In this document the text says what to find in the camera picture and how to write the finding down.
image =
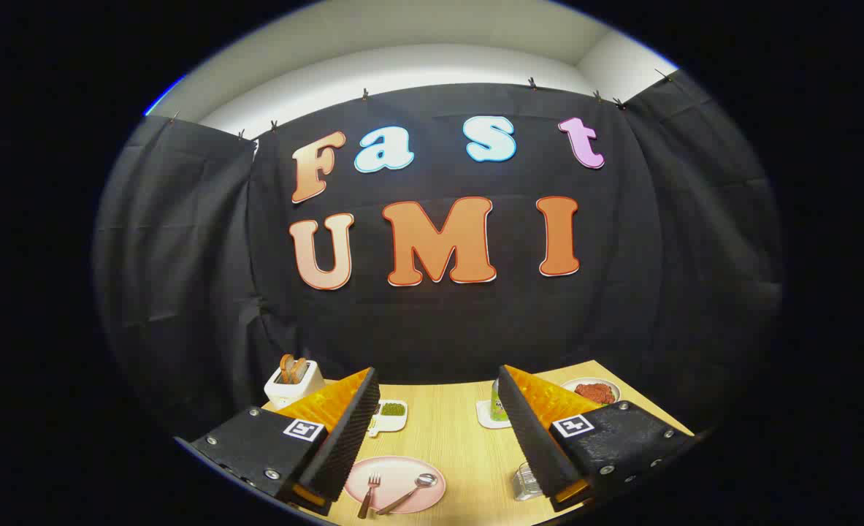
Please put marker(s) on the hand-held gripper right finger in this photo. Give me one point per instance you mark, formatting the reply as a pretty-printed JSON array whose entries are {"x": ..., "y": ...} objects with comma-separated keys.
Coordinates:
[{"x": 530, "y": 438}]

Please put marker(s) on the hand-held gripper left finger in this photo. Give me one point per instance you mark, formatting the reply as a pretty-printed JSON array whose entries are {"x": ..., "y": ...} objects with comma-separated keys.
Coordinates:
[{"x": 344, "y": 446}]

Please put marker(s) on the green soda bottle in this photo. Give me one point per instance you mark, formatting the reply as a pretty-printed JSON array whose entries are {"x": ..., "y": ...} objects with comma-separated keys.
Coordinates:
[{"x": 498, "y": 409}]

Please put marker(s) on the white square coaster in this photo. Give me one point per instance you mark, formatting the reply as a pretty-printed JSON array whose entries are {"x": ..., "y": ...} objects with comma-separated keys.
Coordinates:
[{"x": 484, "y": 418}]

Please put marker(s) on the white divided dish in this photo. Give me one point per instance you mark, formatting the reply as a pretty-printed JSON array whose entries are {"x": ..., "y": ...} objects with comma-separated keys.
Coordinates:
[{"x": 395, "y": 425}]

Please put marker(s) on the pink round plate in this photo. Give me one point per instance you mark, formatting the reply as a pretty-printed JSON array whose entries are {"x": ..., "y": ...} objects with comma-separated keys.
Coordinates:
[{"x": 395, "y": 469}]

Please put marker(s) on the green beans heap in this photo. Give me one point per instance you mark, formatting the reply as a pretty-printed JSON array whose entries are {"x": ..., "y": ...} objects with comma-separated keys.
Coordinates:
[{"x": 393, "y": 409}]

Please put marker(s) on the white oval bowl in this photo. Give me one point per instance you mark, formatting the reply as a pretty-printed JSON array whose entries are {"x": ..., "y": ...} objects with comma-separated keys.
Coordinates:
[{"x": 569, "y": 384}]

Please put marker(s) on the white toaster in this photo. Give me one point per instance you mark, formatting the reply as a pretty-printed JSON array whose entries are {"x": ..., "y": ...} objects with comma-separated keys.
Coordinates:
[{"x": 285, "y": 393}]

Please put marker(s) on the red-brown meat piece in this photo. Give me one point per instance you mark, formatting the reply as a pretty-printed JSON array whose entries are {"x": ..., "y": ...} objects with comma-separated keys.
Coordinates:
[{"x": 596, "y": 392}]

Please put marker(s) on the toasted bread slice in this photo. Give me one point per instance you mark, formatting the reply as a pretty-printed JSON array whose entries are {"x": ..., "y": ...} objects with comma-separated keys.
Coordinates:
[
  {"x": 300, "y": 370},
  {"x": 285, "y": 367}
]

